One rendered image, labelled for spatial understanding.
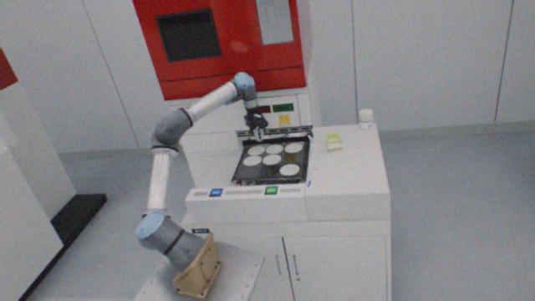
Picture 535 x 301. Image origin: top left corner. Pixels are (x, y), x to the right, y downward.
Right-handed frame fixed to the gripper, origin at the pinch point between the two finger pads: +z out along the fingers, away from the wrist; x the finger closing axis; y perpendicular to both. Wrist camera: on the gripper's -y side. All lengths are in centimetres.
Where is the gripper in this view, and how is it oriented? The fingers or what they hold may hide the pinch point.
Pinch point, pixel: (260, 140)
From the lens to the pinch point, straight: 205.4
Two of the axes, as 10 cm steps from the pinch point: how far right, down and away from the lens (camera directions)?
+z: 1.7, 8.6, 4.9
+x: -8.5, 3.8, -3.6
